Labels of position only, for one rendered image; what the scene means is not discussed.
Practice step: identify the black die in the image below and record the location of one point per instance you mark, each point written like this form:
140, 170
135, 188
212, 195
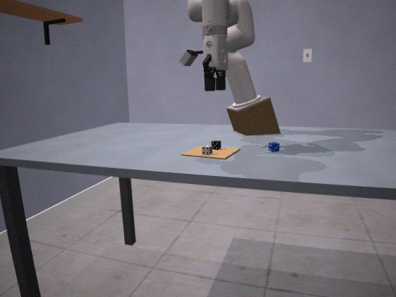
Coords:
216, 144

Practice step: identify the white die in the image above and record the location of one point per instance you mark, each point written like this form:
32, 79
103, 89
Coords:
207, 149

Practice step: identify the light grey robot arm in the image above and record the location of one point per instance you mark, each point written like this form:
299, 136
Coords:
216, 16

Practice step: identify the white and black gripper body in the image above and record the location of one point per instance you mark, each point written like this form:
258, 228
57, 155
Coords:
216, 46

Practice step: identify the blue die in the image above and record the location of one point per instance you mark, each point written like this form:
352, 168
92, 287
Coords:
273, 147

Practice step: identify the tan flat mat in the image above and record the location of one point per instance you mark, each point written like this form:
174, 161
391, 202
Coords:
222, 153

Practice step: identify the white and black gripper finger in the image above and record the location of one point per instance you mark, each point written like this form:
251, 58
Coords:
220, 81
209, 76

